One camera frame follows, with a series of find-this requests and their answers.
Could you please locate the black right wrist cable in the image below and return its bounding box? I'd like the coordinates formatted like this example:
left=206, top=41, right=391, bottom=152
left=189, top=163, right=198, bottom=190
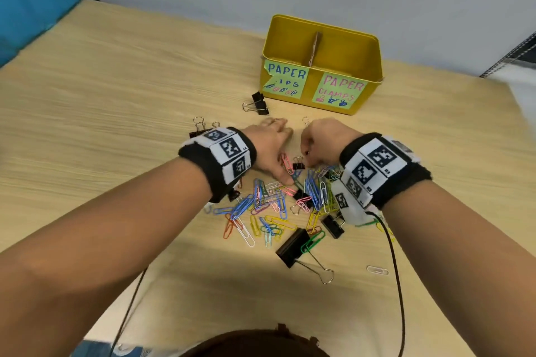
left=366, top=211, right=407, bottom=357

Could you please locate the person's left forearm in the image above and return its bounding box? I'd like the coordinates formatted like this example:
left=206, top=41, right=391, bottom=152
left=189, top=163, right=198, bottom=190
left=0, top=156, right=215, bottom=357

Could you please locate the torn green paper label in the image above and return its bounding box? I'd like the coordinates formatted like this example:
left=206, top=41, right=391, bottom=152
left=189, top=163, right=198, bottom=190
left=262, top=59, right=310, bottom=100

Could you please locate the medium black binder clip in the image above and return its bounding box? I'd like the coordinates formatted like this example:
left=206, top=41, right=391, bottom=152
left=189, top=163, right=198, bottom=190
left=321, top=214, right=346, bottom=240

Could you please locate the green paper label pink lettering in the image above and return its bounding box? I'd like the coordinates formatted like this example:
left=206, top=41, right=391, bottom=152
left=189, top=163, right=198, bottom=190
left=312, top=71, right=369, bottom=110

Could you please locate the black left wristband with markers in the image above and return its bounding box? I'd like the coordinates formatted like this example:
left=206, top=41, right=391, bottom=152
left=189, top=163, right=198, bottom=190
left=178, top=127, right=257, bottom=204

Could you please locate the black wristband with markers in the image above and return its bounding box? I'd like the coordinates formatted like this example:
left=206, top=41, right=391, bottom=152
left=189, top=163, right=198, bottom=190
left=331, top=132, right=432, bottom=226
left=178, top=127, right=257, bottom=204

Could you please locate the black right wristband with markers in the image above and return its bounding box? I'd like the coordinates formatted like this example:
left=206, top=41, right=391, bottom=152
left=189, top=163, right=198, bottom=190
left=331, top=132, right=432, bottom=226

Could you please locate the blue fabric clothing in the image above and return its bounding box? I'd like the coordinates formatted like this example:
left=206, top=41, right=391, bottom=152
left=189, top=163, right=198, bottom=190
left=79, top=340, right=141, bottom=357

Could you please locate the large black binder clip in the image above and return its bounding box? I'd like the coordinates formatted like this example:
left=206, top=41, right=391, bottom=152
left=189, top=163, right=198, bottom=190
left=275, top=227, right=335, bottom=285

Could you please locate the person's left hand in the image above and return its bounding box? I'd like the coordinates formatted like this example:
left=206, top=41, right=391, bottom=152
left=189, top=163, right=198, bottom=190
left=241, top=117, right=296, bottom=186

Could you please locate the person's right forearm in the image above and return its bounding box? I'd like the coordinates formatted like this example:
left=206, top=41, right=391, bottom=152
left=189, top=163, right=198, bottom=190
left=379, top=180, right=536, bottom=357

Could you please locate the pile of coloured paper clips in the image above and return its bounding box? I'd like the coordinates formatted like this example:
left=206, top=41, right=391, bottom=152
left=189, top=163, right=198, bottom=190
left=213, top=154, right=396, bottom=249

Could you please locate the person's right hand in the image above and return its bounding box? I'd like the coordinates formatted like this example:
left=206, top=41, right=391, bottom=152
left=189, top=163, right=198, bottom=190
left=299, top=118, right=363, bottom=169

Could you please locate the brown cardboard divider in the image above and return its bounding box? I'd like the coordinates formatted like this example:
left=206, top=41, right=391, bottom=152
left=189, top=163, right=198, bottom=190
left=308, top=31, right=323, bottom=70

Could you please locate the yellow metal box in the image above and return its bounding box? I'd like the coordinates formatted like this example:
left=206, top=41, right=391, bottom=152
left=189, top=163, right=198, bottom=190
left=260, top=14, right=384, bottom=116

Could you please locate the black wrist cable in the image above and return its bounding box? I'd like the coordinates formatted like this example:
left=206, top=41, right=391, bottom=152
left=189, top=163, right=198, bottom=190
left=110, top=267, right=149, bottom=357
left=366, top=211, right=407, bottom=357

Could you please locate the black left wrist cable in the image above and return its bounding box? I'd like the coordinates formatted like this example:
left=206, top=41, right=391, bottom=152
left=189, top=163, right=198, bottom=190
left=110, top=267, right=149, bottom=357

